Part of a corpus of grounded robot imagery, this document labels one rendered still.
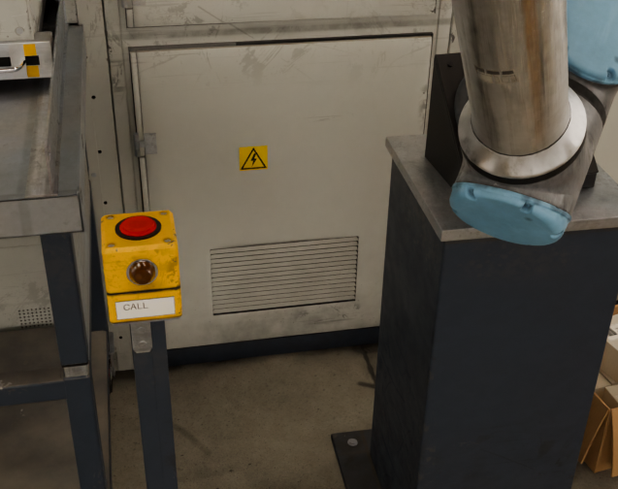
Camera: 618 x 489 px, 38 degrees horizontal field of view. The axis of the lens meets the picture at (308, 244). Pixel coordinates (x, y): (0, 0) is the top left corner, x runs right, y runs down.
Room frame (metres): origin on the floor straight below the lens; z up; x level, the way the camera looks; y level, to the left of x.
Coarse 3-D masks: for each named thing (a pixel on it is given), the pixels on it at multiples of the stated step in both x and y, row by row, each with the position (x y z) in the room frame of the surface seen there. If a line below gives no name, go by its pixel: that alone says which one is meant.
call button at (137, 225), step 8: (136, 216) 0.87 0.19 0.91; (144, 216) 0.87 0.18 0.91; (120, 224) 0.85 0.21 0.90; (128, 224) 0.85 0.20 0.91; (136, 224) 0.85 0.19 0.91; (144, 224) 0.85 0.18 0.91; (152, 224) 0.85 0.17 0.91; (128, 232) 0.84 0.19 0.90; (136, 232) 0.83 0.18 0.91; (144, 232) 0.84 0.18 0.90
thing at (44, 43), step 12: (36, 36) 1.39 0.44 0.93; (48, 36) 1.39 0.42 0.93; (0, 48) 1.36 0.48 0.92; (36, 48) 1.37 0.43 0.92; (48, 48) 1.37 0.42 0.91; (0, 60) 1.36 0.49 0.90; (36, 60) 1.37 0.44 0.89; (48, 60) 1.37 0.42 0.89; (12, 72) 1.36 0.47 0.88; (48, 72) 1.37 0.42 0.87
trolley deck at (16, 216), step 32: (0, 96) 1.33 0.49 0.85; (32, 96) 1.34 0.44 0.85; (64, 96) 1.34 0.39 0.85; (0, 128) 1.22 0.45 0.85; (32, 128) 1.22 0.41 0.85; (64, 128) 1.22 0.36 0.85; (0, 160) 1.11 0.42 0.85; (64, 160) 1.12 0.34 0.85; (0, 192) 1.02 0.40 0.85; (64, 192) 1.03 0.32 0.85; (0, 224) 1.00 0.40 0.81; (32, 224) 1.01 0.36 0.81; (64, 224) 1.02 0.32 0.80
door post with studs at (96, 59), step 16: (80, 0) 1.69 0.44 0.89; (96, 0) 1.69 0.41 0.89; (80, 16) 1.69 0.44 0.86; (96, 16) 1.69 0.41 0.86; (96, 32) 1.69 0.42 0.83; (96, 48) 1.69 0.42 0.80; (96, 64) 1.69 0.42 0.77; (96, 80) 1.69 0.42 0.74; (96, 96) 1.69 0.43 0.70; (96, 112) 1.69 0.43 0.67; (96, 128) 1.69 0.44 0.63; (112, 128) 1.69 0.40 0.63; (112, 144) 1.69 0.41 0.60; (112, 160) 1.69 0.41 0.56; (112, 176) 1.69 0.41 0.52; (112, 192) 1.69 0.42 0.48; (112, 208) 1.69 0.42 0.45; (128, 336) 1.69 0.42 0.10; (128, 352) 1.69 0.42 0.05; (128, 368) 1.69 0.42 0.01
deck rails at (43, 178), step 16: (64, 16) 1.67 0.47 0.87; (64, 32) 1.62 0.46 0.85; (64, 48) 1.55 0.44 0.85; (64, 64) 1.47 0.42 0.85; (48, 80) 1.40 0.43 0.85; (64, 80) 1.40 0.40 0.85; (48, 96) 1.33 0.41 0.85; (48, 112) 1.12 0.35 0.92; (48, 128) 1.07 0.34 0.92; (32, 144) 1.16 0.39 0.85; (48, 144) 1.04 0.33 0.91; (32, 160) 1.11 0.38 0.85; (48, 160) 1.01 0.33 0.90; (32, 176) 1.06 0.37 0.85; (48, 176) 1.06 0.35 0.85; (32, 192) 1.02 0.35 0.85; (48, 192) 1.02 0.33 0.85
